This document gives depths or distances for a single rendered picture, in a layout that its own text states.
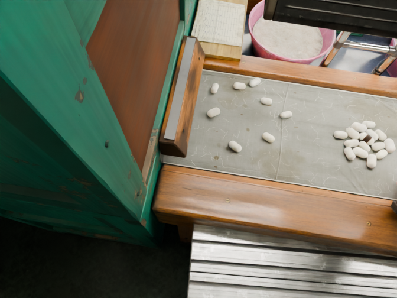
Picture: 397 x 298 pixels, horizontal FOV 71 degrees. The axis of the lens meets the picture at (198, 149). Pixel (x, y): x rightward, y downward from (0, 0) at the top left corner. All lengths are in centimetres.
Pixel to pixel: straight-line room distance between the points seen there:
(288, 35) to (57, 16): 85
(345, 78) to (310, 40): 19
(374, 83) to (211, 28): 49
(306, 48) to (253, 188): 50
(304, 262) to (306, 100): 42
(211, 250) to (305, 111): 44
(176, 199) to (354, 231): 39
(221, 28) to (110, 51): 60
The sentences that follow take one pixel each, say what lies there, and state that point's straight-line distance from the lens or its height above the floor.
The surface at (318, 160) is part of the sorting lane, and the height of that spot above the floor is 74.
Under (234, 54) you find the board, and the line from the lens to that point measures 83.
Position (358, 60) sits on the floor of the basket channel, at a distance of 110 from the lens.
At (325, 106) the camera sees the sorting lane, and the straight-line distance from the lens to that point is 85.
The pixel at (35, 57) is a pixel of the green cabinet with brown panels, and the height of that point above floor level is 125.
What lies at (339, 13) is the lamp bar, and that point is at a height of 107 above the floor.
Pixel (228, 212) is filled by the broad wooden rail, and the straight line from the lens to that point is 63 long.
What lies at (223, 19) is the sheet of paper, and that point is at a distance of 91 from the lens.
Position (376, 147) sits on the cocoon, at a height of 76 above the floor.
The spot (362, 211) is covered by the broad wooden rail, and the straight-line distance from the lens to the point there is 74.
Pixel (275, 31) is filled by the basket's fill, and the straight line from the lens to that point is 98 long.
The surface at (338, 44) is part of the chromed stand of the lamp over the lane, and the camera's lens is 85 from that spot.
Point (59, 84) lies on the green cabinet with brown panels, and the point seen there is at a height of 123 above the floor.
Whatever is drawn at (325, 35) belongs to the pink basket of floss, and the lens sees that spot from 103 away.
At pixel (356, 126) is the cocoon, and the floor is 76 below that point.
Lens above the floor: 138
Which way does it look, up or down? 66 degrees down
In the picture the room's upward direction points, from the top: 6 degrees clockwise
